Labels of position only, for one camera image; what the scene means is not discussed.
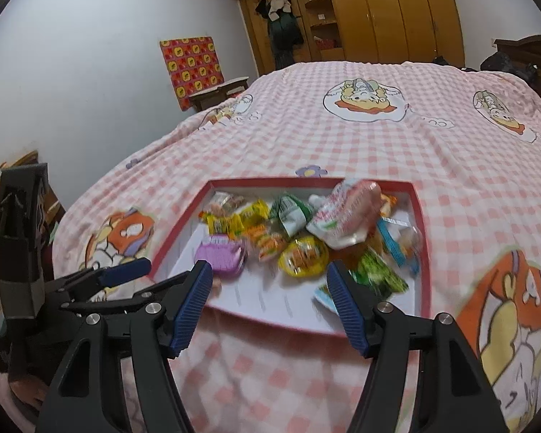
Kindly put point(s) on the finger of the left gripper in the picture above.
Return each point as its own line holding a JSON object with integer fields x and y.
{"x": 170, "y": 293}
{"x": 123, "y": 273}

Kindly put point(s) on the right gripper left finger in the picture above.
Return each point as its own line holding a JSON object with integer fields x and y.
{"x": 120, "y": 359}

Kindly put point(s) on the purple mint tin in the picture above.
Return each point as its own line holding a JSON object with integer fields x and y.
{"x": 226, "y": 257}

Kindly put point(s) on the clear burger gummy packet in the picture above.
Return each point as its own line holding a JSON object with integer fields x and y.
{"x": 224, "y": 204}

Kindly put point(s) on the blue clear candy packet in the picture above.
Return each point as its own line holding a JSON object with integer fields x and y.
{"x": 402, "y": 244}

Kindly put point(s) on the yellow candy packet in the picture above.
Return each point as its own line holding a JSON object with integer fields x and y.
{"x": 254, "y": 214}

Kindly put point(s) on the yellow jelly cup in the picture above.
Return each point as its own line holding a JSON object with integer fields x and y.
{"x": 306, "y": 256}

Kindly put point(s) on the green white snack packet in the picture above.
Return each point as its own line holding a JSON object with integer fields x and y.
{"x": 290, "y": 214}

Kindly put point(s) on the orange rice cracker pack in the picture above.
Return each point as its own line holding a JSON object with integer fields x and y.
{"x": 388, "y": 205}

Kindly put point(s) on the pink brown snack bag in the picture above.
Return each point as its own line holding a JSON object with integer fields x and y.
{"x": 347, "y": 214}

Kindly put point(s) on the pink cardboard box tray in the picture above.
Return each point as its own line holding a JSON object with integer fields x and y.
{"x": 262, "y": 292}

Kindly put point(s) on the small wooden side table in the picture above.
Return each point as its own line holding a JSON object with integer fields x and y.
{"x": 219, "y": 93}

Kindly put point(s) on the red yellow patterned board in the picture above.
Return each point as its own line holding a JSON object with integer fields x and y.
{"x": 193, "y": 66}

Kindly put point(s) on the pink checkered bed sheet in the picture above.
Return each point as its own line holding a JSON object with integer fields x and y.
{"x": 469, "y": 143}

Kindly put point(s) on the dark hanging clothes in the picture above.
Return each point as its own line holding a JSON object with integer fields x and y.
{"x": 284, "y": 32}

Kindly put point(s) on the wooden wardrobe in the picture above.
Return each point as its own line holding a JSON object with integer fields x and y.
{"x": 368, "y": 31}

